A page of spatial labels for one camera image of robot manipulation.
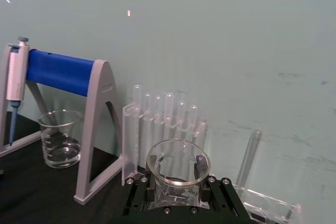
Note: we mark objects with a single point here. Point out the clear plastic test tube rack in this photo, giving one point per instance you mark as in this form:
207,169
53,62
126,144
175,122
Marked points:
273,200

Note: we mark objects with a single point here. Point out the black table cloth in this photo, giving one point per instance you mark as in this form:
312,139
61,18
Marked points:
39,195

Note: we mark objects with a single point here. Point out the clear glass test tube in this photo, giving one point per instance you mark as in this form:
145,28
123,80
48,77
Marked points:
249,153

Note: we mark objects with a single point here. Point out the clear acrylic pipette rack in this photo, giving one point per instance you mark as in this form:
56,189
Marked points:
130,140

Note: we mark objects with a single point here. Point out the clear plastic transfer pipette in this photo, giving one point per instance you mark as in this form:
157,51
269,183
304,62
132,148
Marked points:
137,96
193,115
158,106
169,103
181,111
147,103

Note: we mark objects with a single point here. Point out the graduated clear glass beaker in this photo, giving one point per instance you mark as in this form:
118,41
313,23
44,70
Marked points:
61,142

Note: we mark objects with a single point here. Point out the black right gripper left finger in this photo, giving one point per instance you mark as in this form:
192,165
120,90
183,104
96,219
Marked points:
136,192

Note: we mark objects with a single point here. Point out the grey and blue pipette stand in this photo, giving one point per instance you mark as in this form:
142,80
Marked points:
63,73

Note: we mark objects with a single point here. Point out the grey and blue micropipette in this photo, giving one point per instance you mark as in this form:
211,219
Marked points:
15,77

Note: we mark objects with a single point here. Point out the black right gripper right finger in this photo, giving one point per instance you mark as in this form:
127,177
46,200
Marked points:
223,195

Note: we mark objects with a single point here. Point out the small clear glass beaker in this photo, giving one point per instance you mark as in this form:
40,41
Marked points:
181,171

